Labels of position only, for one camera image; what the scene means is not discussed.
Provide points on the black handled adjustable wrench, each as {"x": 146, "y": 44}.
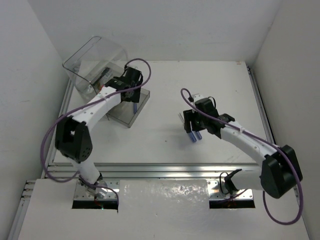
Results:
{"x": 104, "y": 77}

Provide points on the aluminium frame rail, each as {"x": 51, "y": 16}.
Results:
{"x": 163, "y": 178}

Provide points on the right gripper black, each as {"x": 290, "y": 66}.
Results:
{"x": 189, "y": 115}

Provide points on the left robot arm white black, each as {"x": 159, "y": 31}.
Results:
{"x": 73, "y": 138}

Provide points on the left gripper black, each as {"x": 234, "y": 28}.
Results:
{"x": 136, "y": 92}

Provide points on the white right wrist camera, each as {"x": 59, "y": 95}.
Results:
{"x": 196, "y": 97}

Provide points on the clear plastic drawer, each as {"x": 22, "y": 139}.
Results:
{"x": 127, "y": 112}

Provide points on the clear stacked plastic container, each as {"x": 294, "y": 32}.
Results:
{"x": 97, "y": 80}

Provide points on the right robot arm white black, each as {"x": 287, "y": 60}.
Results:
{"x": 275, "y": 176}

